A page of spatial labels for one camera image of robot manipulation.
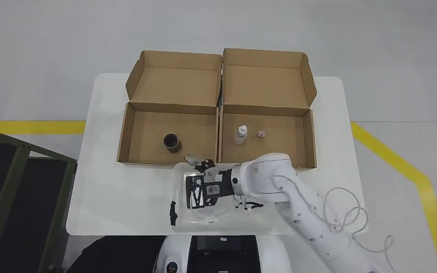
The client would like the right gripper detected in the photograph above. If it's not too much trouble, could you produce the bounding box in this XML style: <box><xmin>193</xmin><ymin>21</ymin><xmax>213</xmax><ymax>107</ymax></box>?
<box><xmin>184</xmin><ymin>154</ymin><xmax>246</xmax><ymax>210</ymax></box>

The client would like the dark metal bush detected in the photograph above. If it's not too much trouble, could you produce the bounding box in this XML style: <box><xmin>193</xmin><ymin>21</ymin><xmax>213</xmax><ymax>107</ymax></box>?
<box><xmin>163</xmin><ymin>132</ymin><xmax>182</xmax><ymax>154</ymax></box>

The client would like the deep clear plastic tray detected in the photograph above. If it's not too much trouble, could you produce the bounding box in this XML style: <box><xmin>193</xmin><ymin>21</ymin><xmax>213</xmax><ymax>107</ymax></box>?
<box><xmin>169</xmin><ymin>161</ymin><xmax>288</xmax><ymax>235</ymax></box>

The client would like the small clear spray bottle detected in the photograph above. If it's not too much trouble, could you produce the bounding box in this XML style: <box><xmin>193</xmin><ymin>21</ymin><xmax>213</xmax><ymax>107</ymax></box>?
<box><xmin>233</xmin><ymin>125</ymin><xmax>249</xmax><ymax>147</ymax></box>

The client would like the robot body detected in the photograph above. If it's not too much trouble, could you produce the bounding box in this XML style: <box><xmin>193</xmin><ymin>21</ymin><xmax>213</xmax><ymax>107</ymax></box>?
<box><xmin>153</xmin><ymin>234</ymin><xmax>293</xmax><ymax>273</ymax></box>

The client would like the cardboard box holding dark bush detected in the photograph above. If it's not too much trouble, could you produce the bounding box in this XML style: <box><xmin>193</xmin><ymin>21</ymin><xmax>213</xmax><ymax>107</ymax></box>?
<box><xmin>116</xmin><ymin>50</ymin><xmax>223</xmax><ymax>168</ymax></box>

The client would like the black fabric cover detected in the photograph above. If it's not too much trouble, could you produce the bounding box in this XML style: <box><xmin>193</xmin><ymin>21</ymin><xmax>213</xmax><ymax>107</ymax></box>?
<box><xmin>66</xmin><ymin>235</ymin><xmax>165</xmax><ymax>273</ymax></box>

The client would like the cardboard box holding spray bottle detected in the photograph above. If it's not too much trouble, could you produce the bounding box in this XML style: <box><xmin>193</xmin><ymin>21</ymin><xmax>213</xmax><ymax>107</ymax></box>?
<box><xmin>217</xmin><ymin>47</ymin><xmax>318</xmax><ymax>171</ymax></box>

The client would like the dark mesh fence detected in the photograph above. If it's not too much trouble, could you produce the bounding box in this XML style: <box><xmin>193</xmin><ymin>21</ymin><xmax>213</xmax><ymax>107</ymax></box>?
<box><xmin>0</xmin><ymin>132</ymin><xmax>78</xmax><ymax>273</ymax></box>

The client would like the thin white cable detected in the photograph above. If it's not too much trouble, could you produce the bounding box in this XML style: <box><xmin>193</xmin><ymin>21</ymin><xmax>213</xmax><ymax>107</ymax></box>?
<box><xmin>322</xmin><ymin>186</ymin><xmax>396</xmax><ymax>273</ymax></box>

